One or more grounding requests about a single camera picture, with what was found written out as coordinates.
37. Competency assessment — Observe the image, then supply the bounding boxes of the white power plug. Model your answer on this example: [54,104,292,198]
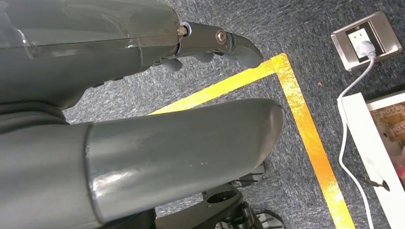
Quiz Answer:
[356,41,377,60]

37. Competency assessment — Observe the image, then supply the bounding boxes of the white panel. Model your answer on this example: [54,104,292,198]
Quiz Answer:
[341,90,405,229]

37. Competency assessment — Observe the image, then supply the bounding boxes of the white power cable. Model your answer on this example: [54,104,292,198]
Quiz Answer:
[336,53,378,229]

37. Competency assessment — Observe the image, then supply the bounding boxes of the silver floor socket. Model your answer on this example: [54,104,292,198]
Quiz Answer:
[330,11,403,72]

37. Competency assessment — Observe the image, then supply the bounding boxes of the hotel picture print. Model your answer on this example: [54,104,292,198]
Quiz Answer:
[368,101,405,179]

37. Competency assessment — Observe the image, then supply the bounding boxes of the yellow corner floor tape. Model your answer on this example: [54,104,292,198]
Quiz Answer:
[149,53,357,229]

